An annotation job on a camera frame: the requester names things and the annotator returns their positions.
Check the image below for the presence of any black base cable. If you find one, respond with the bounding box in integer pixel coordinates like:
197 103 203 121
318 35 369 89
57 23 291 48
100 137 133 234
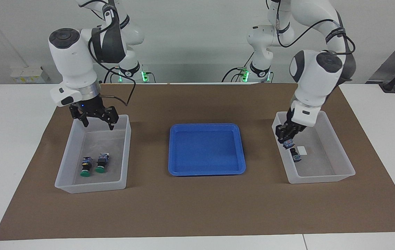
103 66 120 84
221 51 254 83

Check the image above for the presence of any blue plastic tray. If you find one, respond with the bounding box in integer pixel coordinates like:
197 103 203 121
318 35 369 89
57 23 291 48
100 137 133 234
168 123 246 177

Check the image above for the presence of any translucent white plastic box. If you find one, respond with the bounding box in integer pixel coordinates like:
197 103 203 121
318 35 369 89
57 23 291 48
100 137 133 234
271 111 356 184
54 115 132 194

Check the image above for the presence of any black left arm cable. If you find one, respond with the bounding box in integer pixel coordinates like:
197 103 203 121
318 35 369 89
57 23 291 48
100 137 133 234
276 0 357 56

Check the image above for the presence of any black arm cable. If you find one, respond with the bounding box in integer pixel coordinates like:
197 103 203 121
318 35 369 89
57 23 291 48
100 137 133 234
78 0 136 106
276 0 357 56

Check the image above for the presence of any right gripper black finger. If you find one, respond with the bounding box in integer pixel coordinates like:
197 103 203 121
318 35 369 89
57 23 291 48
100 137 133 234
104 107 119 131
73 111 89 128

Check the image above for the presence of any white electrical outlet box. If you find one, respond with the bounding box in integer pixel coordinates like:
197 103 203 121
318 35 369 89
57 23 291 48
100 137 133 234
10 66 50 84

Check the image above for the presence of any brown table mat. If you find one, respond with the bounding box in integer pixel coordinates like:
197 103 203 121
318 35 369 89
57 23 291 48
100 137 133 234
0 83 395 241

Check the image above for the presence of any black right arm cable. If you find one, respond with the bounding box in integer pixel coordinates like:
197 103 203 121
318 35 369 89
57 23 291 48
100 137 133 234
78 0 136 106

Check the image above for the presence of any green push button switch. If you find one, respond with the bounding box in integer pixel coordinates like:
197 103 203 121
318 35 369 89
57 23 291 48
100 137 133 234
95 152 110 173
80 156 94 177

